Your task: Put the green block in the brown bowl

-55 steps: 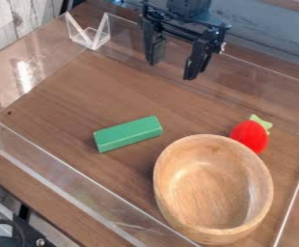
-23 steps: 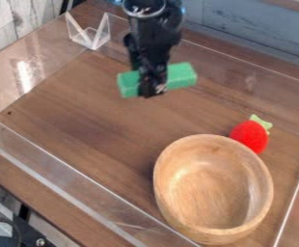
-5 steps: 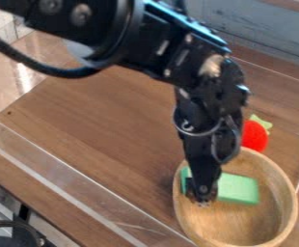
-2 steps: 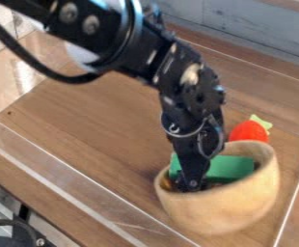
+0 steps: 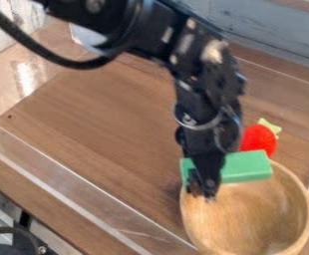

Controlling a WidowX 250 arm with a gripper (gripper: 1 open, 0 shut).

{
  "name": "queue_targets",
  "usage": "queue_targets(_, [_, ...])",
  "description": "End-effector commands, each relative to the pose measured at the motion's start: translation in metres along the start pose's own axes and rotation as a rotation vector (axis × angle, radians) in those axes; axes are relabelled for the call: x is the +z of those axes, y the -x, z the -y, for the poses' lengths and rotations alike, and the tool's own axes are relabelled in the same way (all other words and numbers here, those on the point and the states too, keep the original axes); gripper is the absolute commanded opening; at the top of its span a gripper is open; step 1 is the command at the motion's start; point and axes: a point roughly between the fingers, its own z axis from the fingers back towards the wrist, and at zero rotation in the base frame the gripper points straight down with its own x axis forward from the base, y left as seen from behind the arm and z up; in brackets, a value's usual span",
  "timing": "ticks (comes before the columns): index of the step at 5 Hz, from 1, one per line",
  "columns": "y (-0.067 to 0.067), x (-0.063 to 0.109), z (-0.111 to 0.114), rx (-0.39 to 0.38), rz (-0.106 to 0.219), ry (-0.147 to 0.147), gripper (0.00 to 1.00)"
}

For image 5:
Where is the brown wooden bowl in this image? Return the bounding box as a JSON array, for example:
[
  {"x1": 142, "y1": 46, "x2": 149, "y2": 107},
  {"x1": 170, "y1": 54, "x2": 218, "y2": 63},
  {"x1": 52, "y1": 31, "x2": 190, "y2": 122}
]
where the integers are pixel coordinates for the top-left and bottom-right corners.
[{"x1": 179, "y1": 162, "x2": 309, "y2": 255}]

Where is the red plush strawberry toy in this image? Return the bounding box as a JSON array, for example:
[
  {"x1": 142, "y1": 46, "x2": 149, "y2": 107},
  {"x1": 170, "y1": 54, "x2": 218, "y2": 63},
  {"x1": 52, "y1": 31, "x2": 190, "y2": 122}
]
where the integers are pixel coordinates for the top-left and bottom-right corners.
[{"x1": 239, "y1": 118, "x2": 282, "y2": 157}]

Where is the black metal clamp stand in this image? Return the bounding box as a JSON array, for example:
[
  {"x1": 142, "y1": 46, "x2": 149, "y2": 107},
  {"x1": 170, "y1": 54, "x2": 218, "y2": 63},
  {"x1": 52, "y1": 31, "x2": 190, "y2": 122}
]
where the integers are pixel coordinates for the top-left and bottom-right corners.
[{"x1": 0, "y1": 216, "x2": 59, "y2": 255}]

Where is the green rectangular block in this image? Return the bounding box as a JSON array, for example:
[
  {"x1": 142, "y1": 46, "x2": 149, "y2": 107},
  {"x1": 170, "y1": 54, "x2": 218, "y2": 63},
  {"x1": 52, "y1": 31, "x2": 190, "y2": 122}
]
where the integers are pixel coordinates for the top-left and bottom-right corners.
[{"x1": 178, "y1": 149, "x2": 274, "y2": 187}]

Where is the clear acrylic front wall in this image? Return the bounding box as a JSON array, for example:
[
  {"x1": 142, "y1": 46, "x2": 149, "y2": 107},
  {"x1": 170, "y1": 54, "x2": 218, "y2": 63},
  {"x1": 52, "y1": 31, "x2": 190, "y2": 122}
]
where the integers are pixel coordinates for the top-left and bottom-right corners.
[{"x1": 0, "y1": 128, "x2": 198, "y2": 255}]

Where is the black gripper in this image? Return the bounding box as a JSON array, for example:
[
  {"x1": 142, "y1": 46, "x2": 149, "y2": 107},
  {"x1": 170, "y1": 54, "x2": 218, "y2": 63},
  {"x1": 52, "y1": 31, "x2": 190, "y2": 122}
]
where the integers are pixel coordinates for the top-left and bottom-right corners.
[{"x1": 174, "y1": 99, "x2": 245, "y2": 203}]

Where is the black cable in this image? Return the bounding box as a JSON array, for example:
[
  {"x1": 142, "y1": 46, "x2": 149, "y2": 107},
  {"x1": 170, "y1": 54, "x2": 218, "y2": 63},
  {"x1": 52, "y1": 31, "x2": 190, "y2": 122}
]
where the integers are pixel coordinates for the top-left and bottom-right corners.
[{"x1": 0, "y1": 226, "x2": 39, "y2": 255}]

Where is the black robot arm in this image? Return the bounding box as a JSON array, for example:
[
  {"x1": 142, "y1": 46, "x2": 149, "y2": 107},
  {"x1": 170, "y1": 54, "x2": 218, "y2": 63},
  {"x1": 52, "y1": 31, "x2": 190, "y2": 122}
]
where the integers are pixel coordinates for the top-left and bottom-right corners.
[{"x1": 0, "y1": 0, "x2": 246, "y2": 200}]

